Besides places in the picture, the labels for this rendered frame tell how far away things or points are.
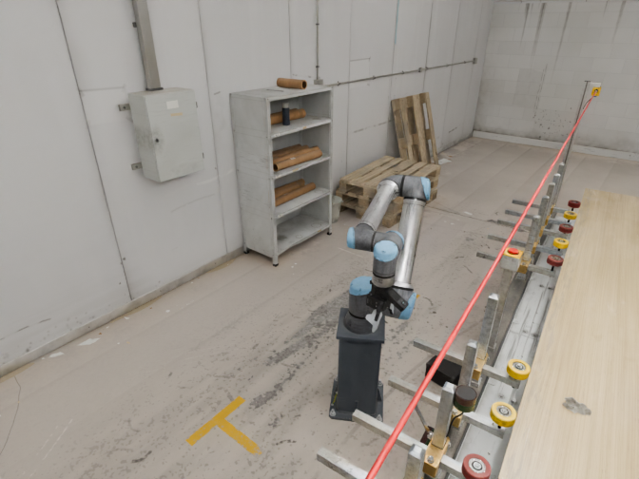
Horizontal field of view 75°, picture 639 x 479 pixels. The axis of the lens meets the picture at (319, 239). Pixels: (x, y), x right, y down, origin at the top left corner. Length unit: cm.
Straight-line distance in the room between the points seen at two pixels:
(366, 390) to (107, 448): 146
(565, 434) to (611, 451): 13
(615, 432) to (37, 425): 284
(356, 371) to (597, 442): 121
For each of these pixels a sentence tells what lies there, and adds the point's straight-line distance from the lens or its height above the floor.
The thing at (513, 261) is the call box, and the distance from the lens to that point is 190.
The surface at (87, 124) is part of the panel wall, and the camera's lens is 322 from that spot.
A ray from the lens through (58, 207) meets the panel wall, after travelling 323.
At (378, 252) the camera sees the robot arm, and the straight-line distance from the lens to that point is 160.
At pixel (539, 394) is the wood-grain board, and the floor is 90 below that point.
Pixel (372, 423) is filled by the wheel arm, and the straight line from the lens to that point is 156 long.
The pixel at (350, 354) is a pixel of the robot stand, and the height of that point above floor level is 47.
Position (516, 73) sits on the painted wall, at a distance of 913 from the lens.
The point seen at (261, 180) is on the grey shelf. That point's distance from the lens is 376.
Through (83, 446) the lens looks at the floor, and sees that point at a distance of 288.
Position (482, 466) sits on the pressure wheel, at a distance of 148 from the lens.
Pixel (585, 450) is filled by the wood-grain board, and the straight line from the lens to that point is 165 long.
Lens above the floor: 207
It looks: 27 degrees down
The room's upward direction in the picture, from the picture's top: straight up
